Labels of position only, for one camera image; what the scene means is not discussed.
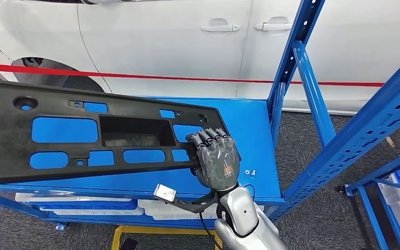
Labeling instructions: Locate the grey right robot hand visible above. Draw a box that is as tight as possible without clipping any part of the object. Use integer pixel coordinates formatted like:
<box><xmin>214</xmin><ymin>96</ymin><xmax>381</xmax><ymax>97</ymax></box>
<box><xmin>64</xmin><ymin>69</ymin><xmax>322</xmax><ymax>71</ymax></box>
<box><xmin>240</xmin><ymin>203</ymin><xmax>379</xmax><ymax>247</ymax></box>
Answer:
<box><xmin>185</xmin><ymin>128</ymin><xmax>241</xmax><ymax>192</ymax></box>

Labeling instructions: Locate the black plastic panel part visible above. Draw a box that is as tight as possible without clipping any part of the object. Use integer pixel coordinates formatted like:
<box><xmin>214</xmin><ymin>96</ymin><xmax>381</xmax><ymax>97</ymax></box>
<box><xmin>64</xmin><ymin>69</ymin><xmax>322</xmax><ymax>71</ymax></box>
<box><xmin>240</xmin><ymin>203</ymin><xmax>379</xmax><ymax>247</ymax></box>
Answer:
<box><xmin>0</xmin><ymin>78</ymin><xmax>242</xmax><ymax>187</ymax></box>

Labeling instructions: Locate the blue metal shelf rack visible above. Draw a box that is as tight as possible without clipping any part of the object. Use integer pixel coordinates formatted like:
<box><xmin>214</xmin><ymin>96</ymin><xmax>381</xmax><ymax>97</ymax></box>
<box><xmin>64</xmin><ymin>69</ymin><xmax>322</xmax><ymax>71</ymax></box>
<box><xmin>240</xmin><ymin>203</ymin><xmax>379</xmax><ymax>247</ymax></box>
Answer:
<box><xmin>337</xmin><ymin>145</ymin><xmax>400</xmax><ymax>250</ymax></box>
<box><xmin>0</xmin><ymin>0</ymin><xmax>400</xmax><ymax>232</ymax></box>

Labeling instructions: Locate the yellow floor tape square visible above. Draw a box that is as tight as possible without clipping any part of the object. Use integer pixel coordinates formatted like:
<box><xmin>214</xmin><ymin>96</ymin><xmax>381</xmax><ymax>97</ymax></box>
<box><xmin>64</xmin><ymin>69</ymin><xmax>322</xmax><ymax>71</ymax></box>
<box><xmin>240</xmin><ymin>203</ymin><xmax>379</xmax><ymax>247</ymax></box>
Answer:
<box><xmin>110</xmin><ymin>224</ymin><xmax>223</xmax><ymax>250</ymax></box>

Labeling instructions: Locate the white car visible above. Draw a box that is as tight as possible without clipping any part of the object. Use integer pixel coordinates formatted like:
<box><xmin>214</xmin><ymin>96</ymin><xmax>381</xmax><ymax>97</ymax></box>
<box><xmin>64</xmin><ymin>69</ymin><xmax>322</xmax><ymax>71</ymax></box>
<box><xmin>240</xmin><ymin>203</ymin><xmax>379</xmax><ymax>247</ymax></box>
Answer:
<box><xmin>0</xmin><ymin>0</ymin><xmax>400</xmax><ymax>116</ymax></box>

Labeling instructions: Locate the red barrier belt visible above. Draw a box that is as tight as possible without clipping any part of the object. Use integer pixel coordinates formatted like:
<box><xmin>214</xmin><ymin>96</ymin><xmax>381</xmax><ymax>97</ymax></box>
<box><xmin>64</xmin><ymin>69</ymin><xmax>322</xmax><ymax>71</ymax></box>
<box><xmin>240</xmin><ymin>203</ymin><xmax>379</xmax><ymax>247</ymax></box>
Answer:
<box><xmin>0</xmin><ymin>63</ymin><xmax>385</xmax><ymax>88</ymax></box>

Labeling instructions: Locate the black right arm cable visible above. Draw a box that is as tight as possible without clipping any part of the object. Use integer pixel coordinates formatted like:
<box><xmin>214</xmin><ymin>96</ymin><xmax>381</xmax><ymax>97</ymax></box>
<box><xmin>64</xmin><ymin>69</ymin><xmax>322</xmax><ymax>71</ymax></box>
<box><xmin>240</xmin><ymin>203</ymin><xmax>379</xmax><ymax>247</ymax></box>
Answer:
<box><xmin>198</xmin><ymin>212</ymin><xmax>223</xmax><ymax>250</ymax></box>

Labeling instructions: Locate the black left wrist camera bracket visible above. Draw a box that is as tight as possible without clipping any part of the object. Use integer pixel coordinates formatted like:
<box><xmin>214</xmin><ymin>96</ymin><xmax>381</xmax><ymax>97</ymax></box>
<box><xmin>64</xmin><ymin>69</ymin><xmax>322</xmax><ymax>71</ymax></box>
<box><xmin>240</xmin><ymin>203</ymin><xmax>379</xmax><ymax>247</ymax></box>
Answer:
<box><xmin>120</xmin><ymin>238</ymin><xmax>139</xmax><ymax>250</ymax></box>

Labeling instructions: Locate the white car door handle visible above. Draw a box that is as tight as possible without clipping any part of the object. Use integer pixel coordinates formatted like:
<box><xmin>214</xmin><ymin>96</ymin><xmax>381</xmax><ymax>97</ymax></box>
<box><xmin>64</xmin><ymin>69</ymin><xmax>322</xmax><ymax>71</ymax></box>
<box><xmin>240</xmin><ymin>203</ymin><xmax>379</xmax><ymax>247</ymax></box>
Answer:
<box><xmin>254</xmin><ymin>16</ymin><xmax>293</xmax><ymax>32</ymax></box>
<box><xmin>199</xmin><ymin>18</ymin><xmax>241</xmax><ymax>33</ymax></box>

